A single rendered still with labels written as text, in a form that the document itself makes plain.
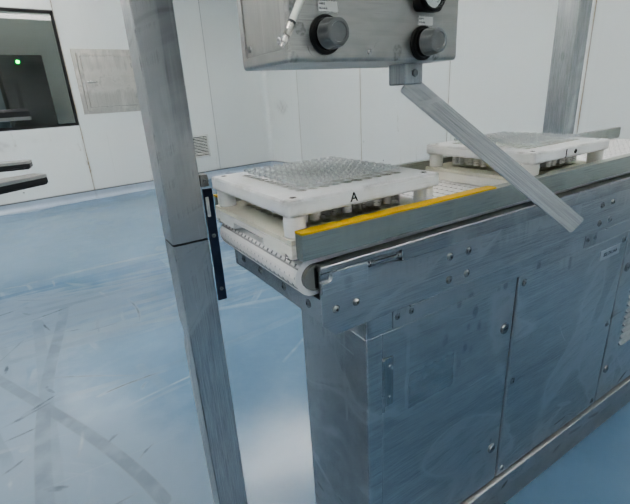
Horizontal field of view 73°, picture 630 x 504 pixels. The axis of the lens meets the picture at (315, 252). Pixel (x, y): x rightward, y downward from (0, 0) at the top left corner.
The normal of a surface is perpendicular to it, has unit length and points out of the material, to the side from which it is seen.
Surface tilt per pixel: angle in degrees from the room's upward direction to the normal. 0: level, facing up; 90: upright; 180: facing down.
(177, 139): 90
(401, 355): 90
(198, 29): 90
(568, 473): 0
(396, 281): 90
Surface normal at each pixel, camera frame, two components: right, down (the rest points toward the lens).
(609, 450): -0.06, -0.94
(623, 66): -0.76, 0.26
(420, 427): 0.53, 0.26
